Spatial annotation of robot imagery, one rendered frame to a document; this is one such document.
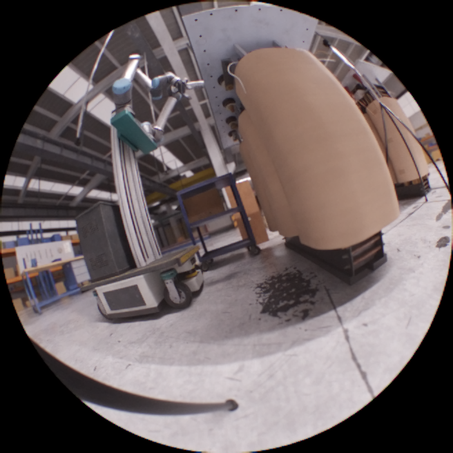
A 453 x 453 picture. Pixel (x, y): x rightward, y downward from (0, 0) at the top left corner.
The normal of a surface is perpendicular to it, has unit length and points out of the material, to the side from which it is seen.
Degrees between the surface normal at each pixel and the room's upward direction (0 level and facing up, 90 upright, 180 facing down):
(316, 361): 0
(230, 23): 180
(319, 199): 90
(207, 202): 90
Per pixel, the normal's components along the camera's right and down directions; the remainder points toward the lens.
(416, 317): -0.33, -0.94
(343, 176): -0.33, 0.11
